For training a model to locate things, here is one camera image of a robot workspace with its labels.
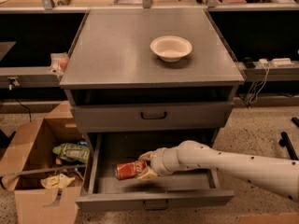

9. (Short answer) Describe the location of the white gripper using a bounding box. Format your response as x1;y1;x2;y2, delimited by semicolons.
136;147;180;181

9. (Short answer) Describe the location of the red coke can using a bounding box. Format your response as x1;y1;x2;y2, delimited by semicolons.
115;161;147;180

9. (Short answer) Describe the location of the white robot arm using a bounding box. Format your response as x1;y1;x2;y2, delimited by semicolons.
137;140;299;202

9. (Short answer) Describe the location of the open grey middle drawer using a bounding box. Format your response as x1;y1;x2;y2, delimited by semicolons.
76;130;234;212

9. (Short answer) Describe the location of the closed grey top drawer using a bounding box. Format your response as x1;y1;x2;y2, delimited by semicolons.
72;102;233;133

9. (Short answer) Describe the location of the grey drawer cabinet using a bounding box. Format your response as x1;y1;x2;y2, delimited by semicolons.
59;7;245;148

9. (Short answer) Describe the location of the green chip bag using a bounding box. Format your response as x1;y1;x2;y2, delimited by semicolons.
52;143;90;163

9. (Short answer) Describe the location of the yellow snack bag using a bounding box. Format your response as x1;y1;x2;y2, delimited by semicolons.
40;174;75;189

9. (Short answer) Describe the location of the brown cardboard box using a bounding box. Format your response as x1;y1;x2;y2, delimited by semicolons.
0;102;84;224

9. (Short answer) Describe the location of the white paper bowl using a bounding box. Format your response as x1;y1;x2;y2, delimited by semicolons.
150;35;192;63

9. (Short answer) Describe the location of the black floor bar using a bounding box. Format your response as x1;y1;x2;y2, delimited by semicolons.
279;132;299;161

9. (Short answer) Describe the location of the white power strip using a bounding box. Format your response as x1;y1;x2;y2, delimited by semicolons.
271;58;293;67

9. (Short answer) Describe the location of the black middle drawer handle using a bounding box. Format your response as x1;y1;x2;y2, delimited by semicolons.
143;200;169;211

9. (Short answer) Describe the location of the black drawer handle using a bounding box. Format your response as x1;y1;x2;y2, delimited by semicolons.
140;112;167;120
143;200;169;211

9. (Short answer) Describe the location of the black top drawer handle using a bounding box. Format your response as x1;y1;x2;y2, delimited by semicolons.
140;112;167;120

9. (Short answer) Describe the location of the black power cable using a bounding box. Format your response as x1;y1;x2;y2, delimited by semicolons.
13;97;33;123

